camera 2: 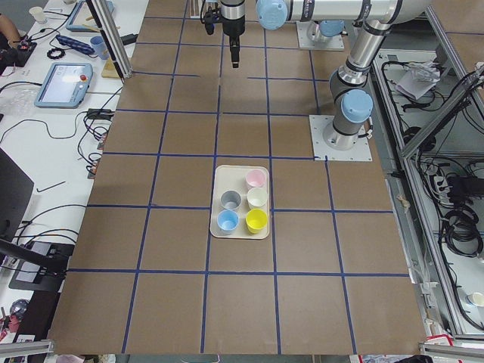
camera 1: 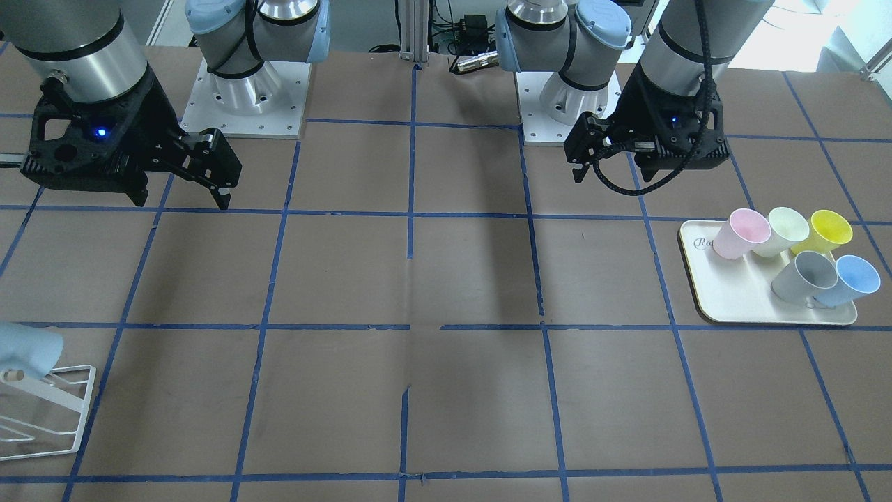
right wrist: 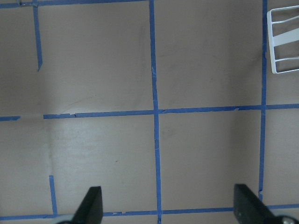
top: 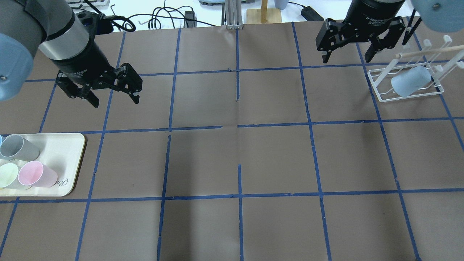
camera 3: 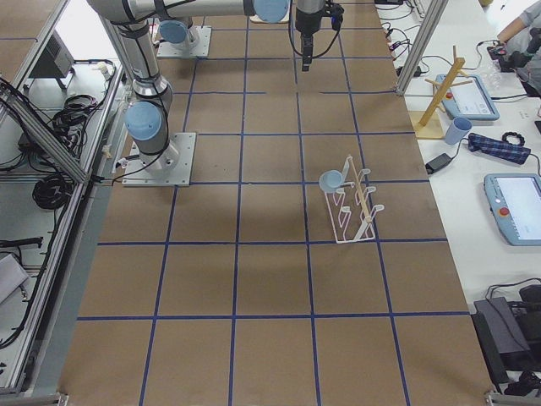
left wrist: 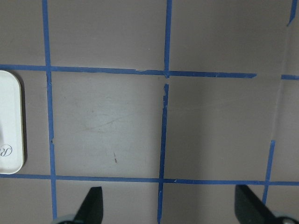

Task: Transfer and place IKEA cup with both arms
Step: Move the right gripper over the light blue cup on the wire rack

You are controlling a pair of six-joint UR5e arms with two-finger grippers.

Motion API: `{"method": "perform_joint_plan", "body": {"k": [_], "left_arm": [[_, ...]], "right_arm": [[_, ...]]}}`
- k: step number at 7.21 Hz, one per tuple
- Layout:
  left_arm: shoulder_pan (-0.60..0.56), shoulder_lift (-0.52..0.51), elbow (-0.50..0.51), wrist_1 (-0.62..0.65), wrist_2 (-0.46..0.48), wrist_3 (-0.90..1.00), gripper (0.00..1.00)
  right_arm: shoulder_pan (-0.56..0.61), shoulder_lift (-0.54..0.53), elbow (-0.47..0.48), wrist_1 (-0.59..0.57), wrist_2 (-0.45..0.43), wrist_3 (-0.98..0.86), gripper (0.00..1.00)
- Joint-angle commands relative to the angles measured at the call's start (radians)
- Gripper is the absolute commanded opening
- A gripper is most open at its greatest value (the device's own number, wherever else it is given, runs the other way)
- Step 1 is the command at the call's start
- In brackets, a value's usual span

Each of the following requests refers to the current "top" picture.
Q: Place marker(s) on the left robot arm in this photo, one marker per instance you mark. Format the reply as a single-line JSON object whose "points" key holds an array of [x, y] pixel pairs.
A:
{"points": [[68, 40]]}

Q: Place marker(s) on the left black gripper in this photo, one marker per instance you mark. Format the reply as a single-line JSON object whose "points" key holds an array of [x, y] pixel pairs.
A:
{"points": [[84, 62]]}

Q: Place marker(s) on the black power adapter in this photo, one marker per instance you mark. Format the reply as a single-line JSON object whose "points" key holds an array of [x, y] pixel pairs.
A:
{"points": [[310, 14]]}

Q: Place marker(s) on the cream white cup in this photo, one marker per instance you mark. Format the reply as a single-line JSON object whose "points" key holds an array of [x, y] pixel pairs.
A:
{"points": [[9, 177]]}

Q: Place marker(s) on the aluminium frame post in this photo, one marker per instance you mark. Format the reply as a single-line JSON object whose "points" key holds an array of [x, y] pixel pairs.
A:
{"points": [[233, 14]]}

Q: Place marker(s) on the light blue cup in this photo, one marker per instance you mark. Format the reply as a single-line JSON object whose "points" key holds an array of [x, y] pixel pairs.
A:
{"points": [[410, 81]]}

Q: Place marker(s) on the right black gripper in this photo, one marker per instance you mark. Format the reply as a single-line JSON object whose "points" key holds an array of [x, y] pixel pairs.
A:
{"points": [[375, 11]]}

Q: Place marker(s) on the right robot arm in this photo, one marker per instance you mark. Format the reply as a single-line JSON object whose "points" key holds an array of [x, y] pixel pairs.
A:
{"points": [[438, 15]]}

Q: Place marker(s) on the wooden mug tree stand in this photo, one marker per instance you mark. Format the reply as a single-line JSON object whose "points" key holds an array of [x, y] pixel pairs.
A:
{"points": [[263, 15]]}

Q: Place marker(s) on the cream serving tray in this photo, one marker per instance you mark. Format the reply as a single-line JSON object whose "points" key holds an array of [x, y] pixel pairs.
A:
{"points": [[62, 152]]}

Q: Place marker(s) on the white wire cup rack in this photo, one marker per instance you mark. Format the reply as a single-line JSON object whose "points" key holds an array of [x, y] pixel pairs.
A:
{"points": [[439, 61]]}

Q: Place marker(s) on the grey cup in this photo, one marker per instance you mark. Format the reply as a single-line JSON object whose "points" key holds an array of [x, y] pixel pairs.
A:
{"points": [[16, 147]]}

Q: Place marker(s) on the pink cup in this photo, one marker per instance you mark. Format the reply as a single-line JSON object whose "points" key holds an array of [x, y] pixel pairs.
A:
{"points": [[36, 174]]}

